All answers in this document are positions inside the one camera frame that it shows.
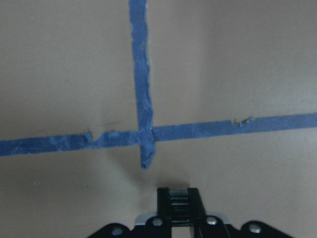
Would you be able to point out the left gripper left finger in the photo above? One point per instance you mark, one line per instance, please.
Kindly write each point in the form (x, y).
(164, 212)

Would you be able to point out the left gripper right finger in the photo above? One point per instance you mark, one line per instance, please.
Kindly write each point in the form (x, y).
(197, 212)

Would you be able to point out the black gear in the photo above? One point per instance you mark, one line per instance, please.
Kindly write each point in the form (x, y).
(180, 209)

